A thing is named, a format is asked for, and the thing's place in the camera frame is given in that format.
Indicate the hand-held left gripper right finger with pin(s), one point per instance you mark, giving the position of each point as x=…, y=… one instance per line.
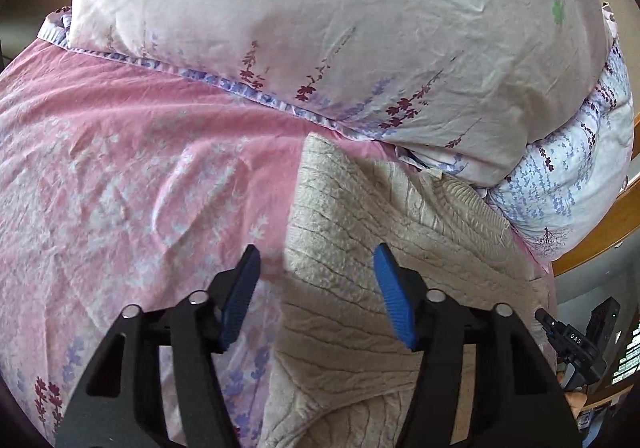
x=395, y=298

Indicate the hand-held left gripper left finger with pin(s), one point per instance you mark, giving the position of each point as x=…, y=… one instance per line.
x=241, y=295

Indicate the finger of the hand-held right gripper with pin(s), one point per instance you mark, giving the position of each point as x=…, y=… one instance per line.
x=544, y=319

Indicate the tree print floral pillow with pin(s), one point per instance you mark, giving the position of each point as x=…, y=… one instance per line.
x=570, y=168

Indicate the pink floral bed sheet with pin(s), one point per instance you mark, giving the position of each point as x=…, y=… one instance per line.
x=125, y=168

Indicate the pink floral pillow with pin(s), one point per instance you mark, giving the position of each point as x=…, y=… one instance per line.
x=325, y=13

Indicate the wooden bed frame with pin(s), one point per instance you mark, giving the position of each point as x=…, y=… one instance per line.
x=607, y=223

